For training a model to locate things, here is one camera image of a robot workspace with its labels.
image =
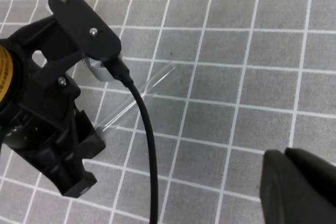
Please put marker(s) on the clear glass test tube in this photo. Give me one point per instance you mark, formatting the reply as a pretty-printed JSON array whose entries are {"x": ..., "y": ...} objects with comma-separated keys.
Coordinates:
[{"x": 138, "y": 96}]

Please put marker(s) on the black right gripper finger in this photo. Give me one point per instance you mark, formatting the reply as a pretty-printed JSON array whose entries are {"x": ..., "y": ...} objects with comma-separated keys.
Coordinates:
[{"x": 297, "y": 187}]

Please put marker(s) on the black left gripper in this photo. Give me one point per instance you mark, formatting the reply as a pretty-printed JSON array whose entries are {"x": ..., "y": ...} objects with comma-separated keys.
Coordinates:
[{"x": 39, "y": 118}]

